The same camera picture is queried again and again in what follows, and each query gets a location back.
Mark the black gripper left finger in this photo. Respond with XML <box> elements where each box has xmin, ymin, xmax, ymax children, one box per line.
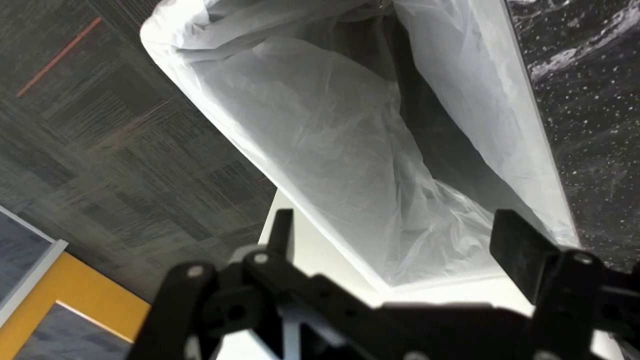
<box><xmin>127</xmin><ymin>209</ymin><xmax>317</xmax><ymax>360</ymax></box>

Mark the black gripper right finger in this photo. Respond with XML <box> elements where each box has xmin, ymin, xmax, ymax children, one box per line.
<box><xmin>488</xmin><ymin>209</ymin><xmax>640</xmax><ymax>360</ymax></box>

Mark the white waste bin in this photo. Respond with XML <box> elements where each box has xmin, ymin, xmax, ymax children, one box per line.
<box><xmin>138</xmin><ymin>0</ymin><xmax>585</xmax><ymax>360</ymax></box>

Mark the translucent white bin liner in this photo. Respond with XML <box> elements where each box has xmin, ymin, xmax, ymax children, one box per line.
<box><xmin>157</xmin><ymin>0</ymin><xmax>509</xmax><ymax>289</ymax></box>

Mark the yellow floor object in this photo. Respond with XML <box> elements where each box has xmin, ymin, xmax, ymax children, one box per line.
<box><xmin>0</xmin><ymin>251</ymin><xmax>153</xmax><ymax>360</ymax></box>

